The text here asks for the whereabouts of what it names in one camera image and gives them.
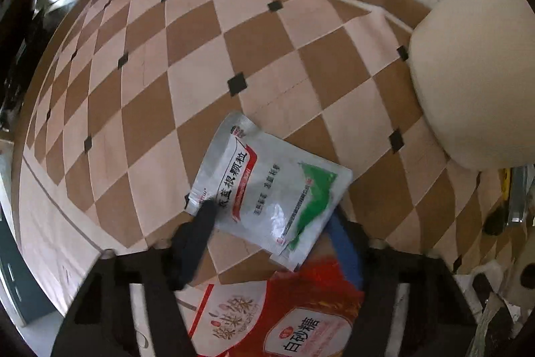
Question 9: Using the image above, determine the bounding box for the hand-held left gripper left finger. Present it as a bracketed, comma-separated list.
[50, 200, 219, 357]

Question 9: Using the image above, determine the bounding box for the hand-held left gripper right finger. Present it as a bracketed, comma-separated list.
[326, 215, 482, 357]

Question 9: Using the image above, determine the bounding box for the green and white sachet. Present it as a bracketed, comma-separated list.
[185, 110, 354, 272]

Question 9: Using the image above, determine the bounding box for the red and white sugar bag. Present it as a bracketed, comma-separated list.
[175, 256, 369, 357]

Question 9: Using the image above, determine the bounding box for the small black object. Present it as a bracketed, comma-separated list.
[482, 205, 509, 237]

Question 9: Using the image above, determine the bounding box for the checkered printed tablecloth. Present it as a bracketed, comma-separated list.
[12, 0, 508, 357]

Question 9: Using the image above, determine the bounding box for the cream round cushion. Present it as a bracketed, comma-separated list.
[407, 0, 535, 174]

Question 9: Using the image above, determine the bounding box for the black induction cooktop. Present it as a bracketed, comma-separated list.
[0, 0, 44, 132]

